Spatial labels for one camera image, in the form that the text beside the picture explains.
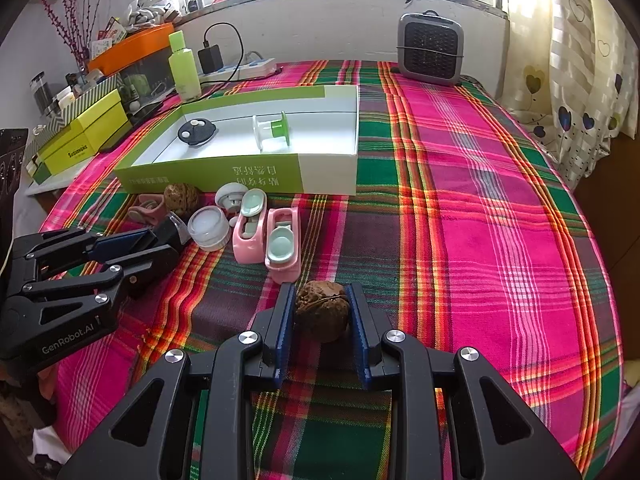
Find yellow-green box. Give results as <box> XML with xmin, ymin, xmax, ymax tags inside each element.
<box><xmin>37</xmin><ymin>89</ymin><xmax>132</xmax><ymax>173</ymax></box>

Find dark clear storage container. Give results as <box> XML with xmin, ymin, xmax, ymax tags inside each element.
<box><xmin>107</xmin><ymin>47</ymin><xmax>176</xmax><ymax>97</ymax></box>

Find white power strip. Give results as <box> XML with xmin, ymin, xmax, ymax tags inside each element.
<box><xmin>197</xmin><ymin>57</ymin><xmax>277</xmax><ymax>81</ymax></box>

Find clear plastic bag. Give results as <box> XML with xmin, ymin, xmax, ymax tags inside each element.
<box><xmin>125</xmin><ymin>0</ymin><xmax>181</xmax><ymax>28</ymax></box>

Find black charger cable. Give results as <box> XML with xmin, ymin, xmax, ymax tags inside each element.
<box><xmin>202</xmin><ymin>22</ymin><xmax>246</xmax><ymax>82</ymax></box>

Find striped green and white box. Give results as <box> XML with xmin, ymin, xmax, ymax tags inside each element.
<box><xmin>25</xmin><ymin>72</ymin><xmax>123</xmax><ymax>161</ymax></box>

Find grey space heater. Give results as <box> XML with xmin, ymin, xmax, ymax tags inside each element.
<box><xmin>397</xmin><ymin>10</ymin><xmax>467</xmax><ymax>86</ymax></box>

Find green and white spool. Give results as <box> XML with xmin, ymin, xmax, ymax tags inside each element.
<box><xmin>251</xmin><ymin>111</ymin><xmax>293</xmax><ymax>152</ymax></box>

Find orange lid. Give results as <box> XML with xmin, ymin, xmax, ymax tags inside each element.
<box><xmin>87</xmin><ymin>22</ymin><xmax>176</xmax><ymax>75</ymax></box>

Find dried flower branches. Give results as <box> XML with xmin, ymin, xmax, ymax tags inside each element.
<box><xmin>40</xmin><ymin>0</ymin><xmax>108</xmax><ymax>68</ymax></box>

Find black charger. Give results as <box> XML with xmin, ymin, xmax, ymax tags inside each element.
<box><xmin>198</xmin><ymin>45</ymin><xmax>224</xmax><ymax>73</ymax></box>

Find black oval device white buttons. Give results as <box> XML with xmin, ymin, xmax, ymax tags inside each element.
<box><xmin>177</xmin><ymin>119</ymin><xmax>218</xmax><ymax>148</ymax></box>

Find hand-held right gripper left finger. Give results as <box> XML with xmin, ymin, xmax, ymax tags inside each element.
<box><xmin>57</xmin><ymin>282</ymin><xmax>297</xmax><ymax>480</ymax></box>

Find plaid blanket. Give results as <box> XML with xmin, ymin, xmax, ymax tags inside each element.
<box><xmin>40</xmin><ymin>60</ymin><xmax>626</xmax><ymax>480</ymax></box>

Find glass jar with black lid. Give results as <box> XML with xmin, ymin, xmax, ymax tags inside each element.
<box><xmin>30</xmin><ymin>72</ymin><xmax>53</xmax><ymax>113</ymax></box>

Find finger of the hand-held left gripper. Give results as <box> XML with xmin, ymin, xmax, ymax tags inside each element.
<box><xmin>21</xmin><ymin>244</ymin><xmax>181</xmax><ymax>308</ymax></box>
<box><xmin>12</xmin><ymin>226</ymin><xmax>160</xmax><ymax>282</ymax></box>

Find light green bottle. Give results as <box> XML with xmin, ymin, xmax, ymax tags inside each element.
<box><xmin>167</xmin><ymin>31</ymin><xmax>202</xmax><ymax>101</ymax></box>

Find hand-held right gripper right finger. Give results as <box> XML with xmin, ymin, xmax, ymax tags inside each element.
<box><xmin>346</xmin><ymin>281</ymin><xmax>583</xmax><ymax>480</ymax></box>

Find green and white cardboard box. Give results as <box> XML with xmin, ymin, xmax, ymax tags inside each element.
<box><xmin>114</xmin><ymin>85</ymin><xmax>360</xmax><ymax>196</ymax></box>

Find grey mushroom-shaped plug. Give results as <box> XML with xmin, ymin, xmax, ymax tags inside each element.
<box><xmin>215</xmin><ymin>183</ymin><xmax>249</xmax><ymax>218</ymax></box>

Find white round plastic jar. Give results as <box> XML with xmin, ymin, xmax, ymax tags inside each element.
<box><xmin>188</xmin><ymin>206</ymin><xmax>233</xmax><ymax>252</ymax></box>

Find pink clip with mint pad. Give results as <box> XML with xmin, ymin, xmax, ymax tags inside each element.
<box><xmin>127</xmin><ymin>193</ymin><xmax>168</xmax><ymax>228</ymax></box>
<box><xmin>264</xmin><ymin>206</ymin><xmax>301</xmax><ymax>283</ymax></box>
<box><xmin>232</xmin><ymin>188</ymin><xmax>271</xmax><ymax>265</ymax></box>

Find colourful paper packets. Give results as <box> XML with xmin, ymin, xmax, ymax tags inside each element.
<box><xmin>90</xmin><ymin>17</ymin><xmax>126</xmax><ymax>58</ymax></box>

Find black smartphone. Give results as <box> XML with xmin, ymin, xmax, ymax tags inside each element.
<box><xmin>97</xmin><ymin>100</ymin><xmax>166</xmax><ymax>153</ymax></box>

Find brown walnut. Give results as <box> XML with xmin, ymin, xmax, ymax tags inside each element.
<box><xmin>164</xmin><ymin>183</ymin><xmax>201</xmax><ymax>213</ymax></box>
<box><xmin>295</xmin><ymin>281</ymin><xmax>349</xmax><ymax>343</ymax></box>

